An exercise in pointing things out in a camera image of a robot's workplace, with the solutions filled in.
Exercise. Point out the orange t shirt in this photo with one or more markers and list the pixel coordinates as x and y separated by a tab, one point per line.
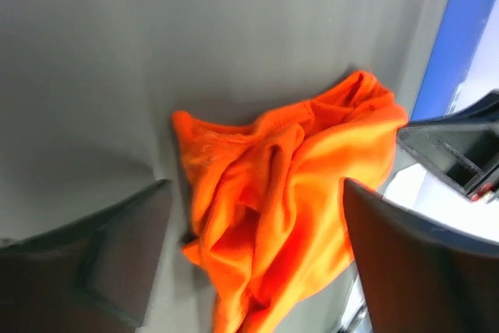
266	208

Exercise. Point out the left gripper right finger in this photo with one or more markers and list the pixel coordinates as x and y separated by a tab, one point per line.
417	274

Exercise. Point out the blue folder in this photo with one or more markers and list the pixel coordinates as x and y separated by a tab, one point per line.
457	40

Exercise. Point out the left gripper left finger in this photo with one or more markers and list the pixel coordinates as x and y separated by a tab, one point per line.
95	274

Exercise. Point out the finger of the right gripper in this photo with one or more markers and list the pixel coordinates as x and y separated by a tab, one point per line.
460	150

